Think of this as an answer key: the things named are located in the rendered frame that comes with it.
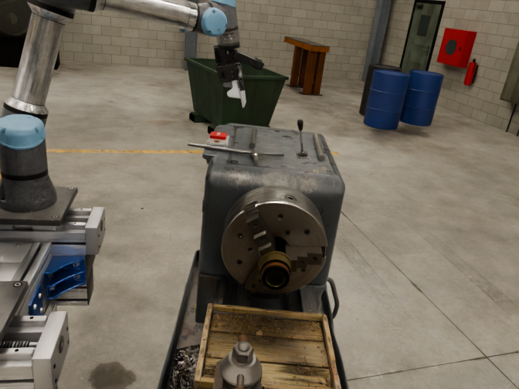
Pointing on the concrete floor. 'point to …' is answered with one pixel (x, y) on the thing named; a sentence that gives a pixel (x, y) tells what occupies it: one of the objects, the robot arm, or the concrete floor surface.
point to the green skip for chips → (205, 91)
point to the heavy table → (310, 49)
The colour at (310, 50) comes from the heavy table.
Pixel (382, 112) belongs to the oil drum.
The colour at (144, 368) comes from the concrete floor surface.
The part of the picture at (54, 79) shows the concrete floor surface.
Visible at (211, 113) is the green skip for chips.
